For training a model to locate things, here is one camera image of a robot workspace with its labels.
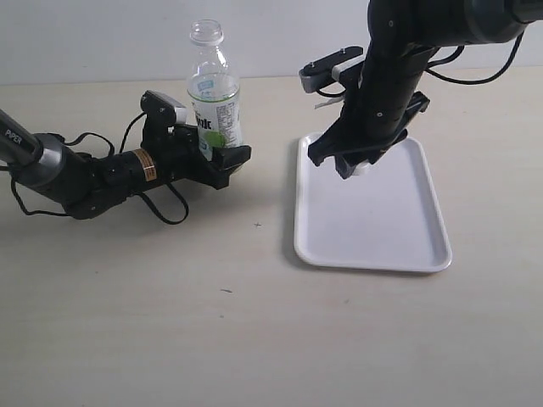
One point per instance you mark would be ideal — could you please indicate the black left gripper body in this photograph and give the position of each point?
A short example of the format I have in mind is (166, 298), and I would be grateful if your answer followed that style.
(176, 155)

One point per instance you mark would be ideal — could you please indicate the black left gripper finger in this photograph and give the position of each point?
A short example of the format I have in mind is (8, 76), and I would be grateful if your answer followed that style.
(231, 158)

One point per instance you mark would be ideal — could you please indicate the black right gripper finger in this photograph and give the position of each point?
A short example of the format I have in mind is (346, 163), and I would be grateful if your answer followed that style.
(347, 163)
(330, 144)

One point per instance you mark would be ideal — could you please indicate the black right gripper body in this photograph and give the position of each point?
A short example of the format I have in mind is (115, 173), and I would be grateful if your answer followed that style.
(380, 130)

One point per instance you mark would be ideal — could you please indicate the white bottle cap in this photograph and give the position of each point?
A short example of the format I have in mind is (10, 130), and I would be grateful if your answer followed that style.
(361, 169)

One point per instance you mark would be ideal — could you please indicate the clear plastic drink bottle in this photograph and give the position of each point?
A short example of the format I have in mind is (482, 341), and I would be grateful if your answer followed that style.
(214, 89)

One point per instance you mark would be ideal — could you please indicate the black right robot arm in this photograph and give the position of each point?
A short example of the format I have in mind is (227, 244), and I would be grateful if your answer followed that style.
(380, 96)

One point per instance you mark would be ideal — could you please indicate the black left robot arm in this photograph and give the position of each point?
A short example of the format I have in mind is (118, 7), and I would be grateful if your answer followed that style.
(86, 186)

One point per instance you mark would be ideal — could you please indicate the white rectangular plastic tray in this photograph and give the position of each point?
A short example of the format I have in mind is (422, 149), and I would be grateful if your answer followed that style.
(388, 219)

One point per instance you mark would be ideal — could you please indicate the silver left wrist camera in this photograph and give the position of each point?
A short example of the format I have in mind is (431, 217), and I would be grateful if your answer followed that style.
(163, 109)

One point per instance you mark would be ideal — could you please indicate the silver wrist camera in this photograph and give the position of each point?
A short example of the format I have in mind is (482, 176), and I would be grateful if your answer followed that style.
(340, 67)
(163, 109)

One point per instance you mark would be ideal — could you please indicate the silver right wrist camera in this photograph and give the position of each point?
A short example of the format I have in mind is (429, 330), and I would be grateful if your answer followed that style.
(340, 67)

